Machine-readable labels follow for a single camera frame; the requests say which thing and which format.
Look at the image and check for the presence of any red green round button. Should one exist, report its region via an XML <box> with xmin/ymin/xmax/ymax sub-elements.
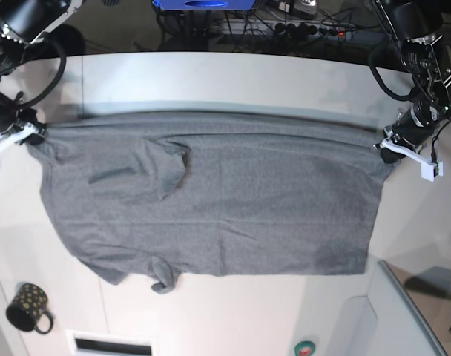
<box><xmin>293</xmin><ymin>340</ymin><xmax>316</xmax><ymax>356</ymax></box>

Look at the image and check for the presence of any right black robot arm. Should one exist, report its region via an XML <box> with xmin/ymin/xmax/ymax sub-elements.
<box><xmin>0</xmin><ymin>0</ymin><xmax>85</xmax><ymax>145</ymax></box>

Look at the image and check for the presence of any black power strip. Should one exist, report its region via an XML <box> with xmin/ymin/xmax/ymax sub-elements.
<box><xmin>273</xmin><ymin>22</ymin><xmax>357</xmax><ymax>41</ymax></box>

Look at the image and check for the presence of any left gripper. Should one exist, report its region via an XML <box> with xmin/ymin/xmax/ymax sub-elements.
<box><xmin>381</xmin><ymin>107</ymin><xmax>435</xmax><ymax>164</ymax></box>

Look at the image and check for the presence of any white slotted panel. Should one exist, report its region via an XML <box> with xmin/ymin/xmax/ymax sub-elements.
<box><xmin>65</xmin><ymin>330</ymin><xmax>154</xmax><ymax>356</ymax></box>

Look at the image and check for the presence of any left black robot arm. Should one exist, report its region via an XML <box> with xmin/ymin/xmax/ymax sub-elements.
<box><xmin>368</xmin><ymin>1</ymin><xmax>451</xmax><ymax>162</ymax></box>

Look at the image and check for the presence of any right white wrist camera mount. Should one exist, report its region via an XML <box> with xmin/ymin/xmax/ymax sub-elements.
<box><xmin>0</xmin><ymin>123</ymin><xmax>47</xmax><ymax>167</ymax></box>

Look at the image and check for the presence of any grey t-shirt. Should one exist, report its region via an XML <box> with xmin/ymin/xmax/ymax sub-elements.
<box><xmin>28</xmin><ymin>113</ymin><xmax>393</xmax><ymax>294</ymax></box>

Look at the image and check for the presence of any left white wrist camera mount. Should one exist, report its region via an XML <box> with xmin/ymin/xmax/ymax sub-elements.
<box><xmin>374</xmin><ymin>125</ymin><xmax>444</xmax><ymax>182</ymax></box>

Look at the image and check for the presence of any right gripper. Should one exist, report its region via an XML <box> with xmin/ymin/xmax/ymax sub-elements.
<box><xmin>0</xmin><ymin>108</ymin><xmax>45</xmax><ymax>145</ymax></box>

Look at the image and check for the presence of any blue box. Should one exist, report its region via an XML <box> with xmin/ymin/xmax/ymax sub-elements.
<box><xmin>152</xmin><ymin>0</ymin><xmax>255</xmax><ymax>11</ymax></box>

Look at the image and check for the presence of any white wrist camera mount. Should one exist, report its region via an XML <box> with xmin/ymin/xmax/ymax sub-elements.
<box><xmin>0</xmin><ymin>123</ymin><xmax>47</xmax><ymax>167</ymax></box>
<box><xmin>374</xmin><ymin>125</ymin><xmax>444</xmax><ymax>182</ymax></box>

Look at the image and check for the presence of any black mug with yellow pattern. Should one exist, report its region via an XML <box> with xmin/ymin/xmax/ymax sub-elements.
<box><xmin>5</xmin><ymin>283</ymin><xmax>54</xmax><ymax>335</ymax></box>

